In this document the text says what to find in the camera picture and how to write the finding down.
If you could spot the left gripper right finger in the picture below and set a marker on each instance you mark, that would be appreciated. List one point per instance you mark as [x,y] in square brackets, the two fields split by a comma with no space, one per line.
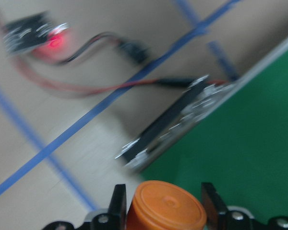
[214,206]

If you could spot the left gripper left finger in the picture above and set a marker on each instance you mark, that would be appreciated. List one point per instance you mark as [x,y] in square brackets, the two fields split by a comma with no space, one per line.
[117,208]

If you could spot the orange cylinder labelled 4680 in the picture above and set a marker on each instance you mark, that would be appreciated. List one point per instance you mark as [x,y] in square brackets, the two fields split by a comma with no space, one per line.
[158,205]

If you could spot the green conveyor belt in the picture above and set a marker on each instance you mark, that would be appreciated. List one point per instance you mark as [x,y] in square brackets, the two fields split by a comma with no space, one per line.
[234,136]

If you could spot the small motor controller board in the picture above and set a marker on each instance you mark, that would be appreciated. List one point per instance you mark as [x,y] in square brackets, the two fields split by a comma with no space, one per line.
[27,33]

